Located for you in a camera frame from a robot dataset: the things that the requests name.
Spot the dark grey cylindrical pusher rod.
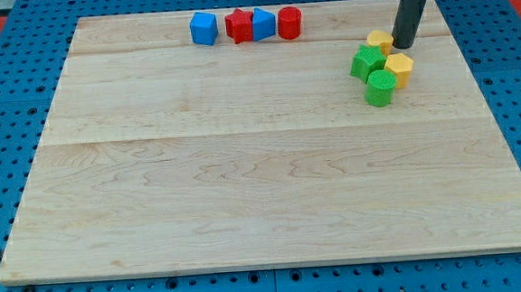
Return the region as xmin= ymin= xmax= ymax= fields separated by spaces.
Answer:
xmin=393 ymin=0 xmax=427 ymax=50

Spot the yellow hexagon block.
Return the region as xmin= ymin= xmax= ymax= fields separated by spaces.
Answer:
xmin=384 ymin=53 xmax=414 ymax=89

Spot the yellow heart block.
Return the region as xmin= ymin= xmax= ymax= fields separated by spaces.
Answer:
xmin=366 ymin=29 xmax=394 ymax=56

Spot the green star block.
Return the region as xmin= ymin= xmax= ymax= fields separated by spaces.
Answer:
xmin=349 ymin=44 xmax=386 ymax=82

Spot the green cylinder block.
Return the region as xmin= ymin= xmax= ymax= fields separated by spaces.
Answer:
xmin=365 ymin=70 xmax=397 ymax=108

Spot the red cylinder block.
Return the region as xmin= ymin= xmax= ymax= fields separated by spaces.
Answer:
xmin=277 ymin=6 xmax=302 ymax=40

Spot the blue triangle block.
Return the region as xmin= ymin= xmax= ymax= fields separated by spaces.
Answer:
xmin=252 ymin=7 xmax=276 ymax=42

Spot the red star block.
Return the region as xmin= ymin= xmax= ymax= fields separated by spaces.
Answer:
xmin=224 ymin=9 xmax=253 ymax=44

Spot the blue cube block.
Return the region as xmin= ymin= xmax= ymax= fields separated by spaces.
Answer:
xmin=190 ymin=12 xmax=218 ymax=46

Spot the light wooden board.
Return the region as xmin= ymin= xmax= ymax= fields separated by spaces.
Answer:
xmin=0 ymin=0 xmax=521 ymax=286

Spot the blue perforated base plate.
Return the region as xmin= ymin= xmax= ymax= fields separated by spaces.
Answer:
xmin=0 ymin=0 xmax=521 ymax=292

